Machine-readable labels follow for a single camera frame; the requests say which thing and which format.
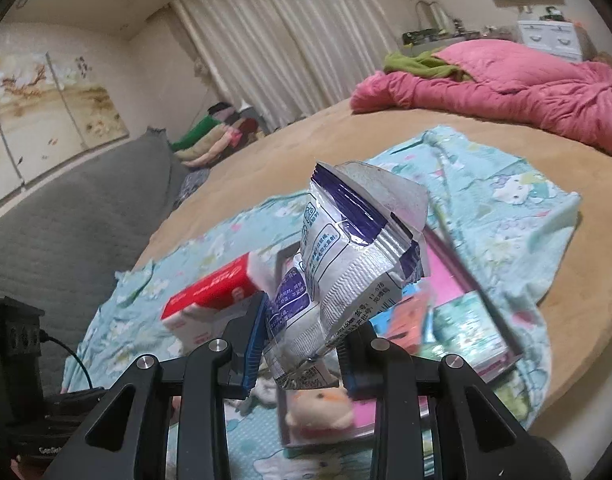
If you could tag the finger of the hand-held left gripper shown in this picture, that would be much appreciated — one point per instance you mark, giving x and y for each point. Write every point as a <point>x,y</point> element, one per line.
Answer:
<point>41,452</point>

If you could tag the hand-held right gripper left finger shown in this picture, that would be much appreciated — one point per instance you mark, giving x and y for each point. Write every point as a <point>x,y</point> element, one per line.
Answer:
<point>253,340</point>

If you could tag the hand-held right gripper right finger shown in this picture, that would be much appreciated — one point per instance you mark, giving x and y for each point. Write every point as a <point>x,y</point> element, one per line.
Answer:
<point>351,375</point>

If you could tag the plush bear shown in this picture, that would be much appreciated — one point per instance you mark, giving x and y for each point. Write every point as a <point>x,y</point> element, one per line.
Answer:
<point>318,412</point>

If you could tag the white purple packet strip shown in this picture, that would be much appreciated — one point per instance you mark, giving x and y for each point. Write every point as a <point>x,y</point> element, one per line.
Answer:
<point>346,260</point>

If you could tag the dark shallow box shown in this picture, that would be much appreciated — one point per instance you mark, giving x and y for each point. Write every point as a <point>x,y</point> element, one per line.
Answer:
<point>501,330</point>

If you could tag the red tissue box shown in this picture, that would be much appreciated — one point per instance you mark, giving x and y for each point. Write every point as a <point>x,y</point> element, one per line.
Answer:
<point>206,300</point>

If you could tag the small green tissue pack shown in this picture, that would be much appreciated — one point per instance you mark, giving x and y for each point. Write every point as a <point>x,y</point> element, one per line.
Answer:
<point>468,325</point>

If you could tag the stack of folded blankets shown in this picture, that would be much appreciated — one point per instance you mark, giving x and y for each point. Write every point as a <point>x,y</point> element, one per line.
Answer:
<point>211,140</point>

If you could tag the tan bed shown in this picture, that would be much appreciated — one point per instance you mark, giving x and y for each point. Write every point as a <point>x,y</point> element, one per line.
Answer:
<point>336,135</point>

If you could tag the teal printed blanket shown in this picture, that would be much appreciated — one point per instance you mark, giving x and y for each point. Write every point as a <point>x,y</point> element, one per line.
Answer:
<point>491,200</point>

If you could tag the white curtain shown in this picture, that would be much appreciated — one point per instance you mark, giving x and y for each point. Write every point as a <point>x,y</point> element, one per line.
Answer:
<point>296,45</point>

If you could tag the green cloth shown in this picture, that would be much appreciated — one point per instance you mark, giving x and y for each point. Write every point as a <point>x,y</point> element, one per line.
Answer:
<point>421,65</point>

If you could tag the pink quilt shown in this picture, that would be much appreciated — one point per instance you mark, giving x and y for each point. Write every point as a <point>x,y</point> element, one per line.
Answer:
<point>526,90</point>

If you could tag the white drawer cabinet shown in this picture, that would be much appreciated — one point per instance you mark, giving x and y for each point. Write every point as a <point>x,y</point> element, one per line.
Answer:
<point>551,40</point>

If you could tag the tree wall painting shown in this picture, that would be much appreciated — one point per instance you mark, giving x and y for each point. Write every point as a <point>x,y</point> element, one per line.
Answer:
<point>46,120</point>

